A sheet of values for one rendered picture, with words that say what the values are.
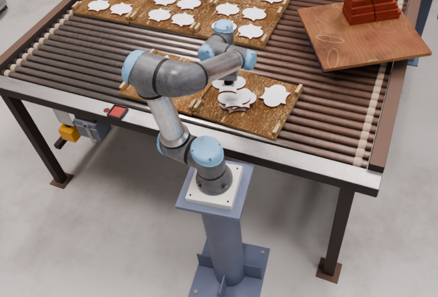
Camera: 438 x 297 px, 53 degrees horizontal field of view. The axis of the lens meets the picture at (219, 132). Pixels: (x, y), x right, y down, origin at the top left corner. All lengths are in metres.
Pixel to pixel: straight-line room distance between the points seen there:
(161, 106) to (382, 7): 1.31
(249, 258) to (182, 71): 1.53
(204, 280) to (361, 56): 1.45
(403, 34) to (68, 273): 2.24
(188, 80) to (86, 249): 1.75
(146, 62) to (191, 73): 0.14
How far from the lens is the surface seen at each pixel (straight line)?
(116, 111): 2.13
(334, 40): 2.22
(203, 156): 1.58
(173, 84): 1.30
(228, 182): 1.74
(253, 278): 2.55
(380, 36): 2.27
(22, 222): 3.13
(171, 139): 1.61
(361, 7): 2.30
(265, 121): 1.94
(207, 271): 2.58
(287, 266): 2.59
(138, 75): 1.35
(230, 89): 1.90
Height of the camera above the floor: 2.36
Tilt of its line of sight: 48 degrees down
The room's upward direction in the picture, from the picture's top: 8 degrees counter-clockwise
